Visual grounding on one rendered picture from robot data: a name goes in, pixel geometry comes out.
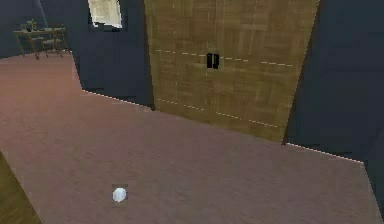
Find brown wooden double door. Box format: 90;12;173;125
143;0;322;144

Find white ball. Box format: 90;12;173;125
112;187;128;203

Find wooden chair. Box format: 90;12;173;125
42;27;70;58
25;30;48;61

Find wooden dining table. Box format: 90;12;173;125
13;27;67;58

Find green house plant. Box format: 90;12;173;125
20;18;38;33

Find framed wall picture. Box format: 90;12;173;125
87;0;124;30

